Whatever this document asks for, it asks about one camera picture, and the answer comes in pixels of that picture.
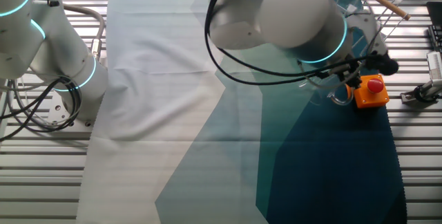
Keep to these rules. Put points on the blue green white tablecloth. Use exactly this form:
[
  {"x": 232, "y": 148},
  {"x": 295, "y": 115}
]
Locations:
[{"x": 172, "y": 113}]

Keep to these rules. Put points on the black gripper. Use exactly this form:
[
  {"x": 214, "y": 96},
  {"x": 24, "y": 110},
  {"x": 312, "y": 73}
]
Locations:
[{"x": 350, "y": 68}]

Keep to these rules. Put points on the silver depth camera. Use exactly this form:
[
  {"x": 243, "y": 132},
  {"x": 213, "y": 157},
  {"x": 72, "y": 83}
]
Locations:
[{"x": 435, "y": 65}]

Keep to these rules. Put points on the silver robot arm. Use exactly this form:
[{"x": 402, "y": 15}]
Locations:
[{"x": 293, "y": 13}]

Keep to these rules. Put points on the black keyboard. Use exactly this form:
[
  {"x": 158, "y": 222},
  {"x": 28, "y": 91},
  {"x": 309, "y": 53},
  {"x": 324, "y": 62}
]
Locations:
[{"x": 435, "y": 20}]

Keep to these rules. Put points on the orange box with red button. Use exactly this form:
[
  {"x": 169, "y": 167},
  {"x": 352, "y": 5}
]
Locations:
[{"x": 371, "y": 92}]

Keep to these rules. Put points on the metal base plate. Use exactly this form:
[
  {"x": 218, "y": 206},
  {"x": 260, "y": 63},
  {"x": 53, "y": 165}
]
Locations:
[{"x": 57, "y": 108}]

